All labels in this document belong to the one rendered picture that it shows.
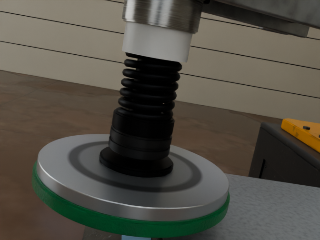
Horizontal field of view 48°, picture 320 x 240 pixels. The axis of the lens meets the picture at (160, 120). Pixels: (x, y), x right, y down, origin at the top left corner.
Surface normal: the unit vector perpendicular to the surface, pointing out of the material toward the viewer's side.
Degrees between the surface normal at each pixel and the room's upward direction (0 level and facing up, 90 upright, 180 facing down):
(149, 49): 90
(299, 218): 0
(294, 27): 90
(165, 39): 90
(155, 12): 90
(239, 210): 0
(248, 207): 0
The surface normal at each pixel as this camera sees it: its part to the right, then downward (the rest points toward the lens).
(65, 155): 0.18, -0.96
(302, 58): 0.01, 0.22
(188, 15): 0.59, 0.28
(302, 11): 0.33, 0.26
